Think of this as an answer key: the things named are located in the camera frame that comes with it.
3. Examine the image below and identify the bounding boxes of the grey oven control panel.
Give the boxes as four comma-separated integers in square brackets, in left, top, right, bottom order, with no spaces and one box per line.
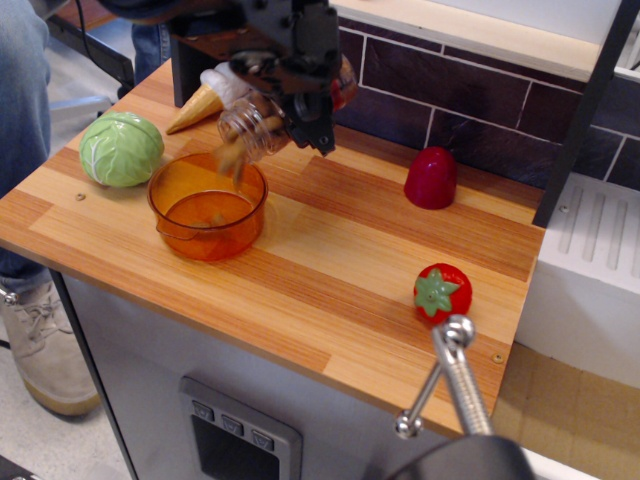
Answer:
[179,376,303,480]

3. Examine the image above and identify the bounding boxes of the black shelf post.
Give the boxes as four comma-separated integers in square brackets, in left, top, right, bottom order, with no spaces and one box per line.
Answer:
[532,0,639,228]

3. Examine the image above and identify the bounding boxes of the beige suede shoe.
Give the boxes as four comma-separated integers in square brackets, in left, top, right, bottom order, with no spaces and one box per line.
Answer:
[1,281,100,417]

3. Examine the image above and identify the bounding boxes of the orange transparent plastic pot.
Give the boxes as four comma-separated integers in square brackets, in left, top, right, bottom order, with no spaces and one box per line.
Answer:
[147,153,268,262]

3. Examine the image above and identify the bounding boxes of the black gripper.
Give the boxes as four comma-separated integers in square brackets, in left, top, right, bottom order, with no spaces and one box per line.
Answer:
[228,1,341,156]

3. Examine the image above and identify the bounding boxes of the clear almond jar red label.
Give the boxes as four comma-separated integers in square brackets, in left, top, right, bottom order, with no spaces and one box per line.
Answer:
[218,57,358,165]

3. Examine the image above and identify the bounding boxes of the red toy strawberry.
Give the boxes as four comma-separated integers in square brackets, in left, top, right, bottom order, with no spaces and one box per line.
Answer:
[413,263,473,325]

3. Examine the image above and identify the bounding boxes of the green toy cabbage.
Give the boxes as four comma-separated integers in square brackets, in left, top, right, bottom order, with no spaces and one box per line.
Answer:
[79,111,164,188]

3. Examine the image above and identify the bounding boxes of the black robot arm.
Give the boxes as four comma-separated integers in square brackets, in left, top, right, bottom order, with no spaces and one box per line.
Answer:
[103,1,342,155]

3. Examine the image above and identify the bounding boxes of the almonds in pot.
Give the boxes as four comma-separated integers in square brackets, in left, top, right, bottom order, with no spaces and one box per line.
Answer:
[194,144,251,228]

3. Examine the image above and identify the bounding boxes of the toy ice cream cone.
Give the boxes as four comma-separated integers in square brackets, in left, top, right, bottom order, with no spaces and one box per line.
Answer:
[165,62,251,135]

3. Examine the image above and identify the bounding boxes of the blue jeans leg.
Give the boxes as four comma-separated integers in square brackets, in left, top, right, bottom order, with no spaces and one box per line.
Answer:
[131,24,171,85]
[0,0,51,296]

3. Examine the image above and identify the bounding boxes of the dark red dome cap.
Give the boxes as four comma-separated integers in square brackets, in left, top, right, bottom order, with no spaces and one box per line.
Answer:
[404,146,457,210]

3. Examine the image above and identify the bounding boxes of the metal clamp screw handle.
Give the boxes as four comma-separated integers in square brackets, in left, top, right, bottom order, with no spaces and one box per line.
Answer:
[394,314,494,439]

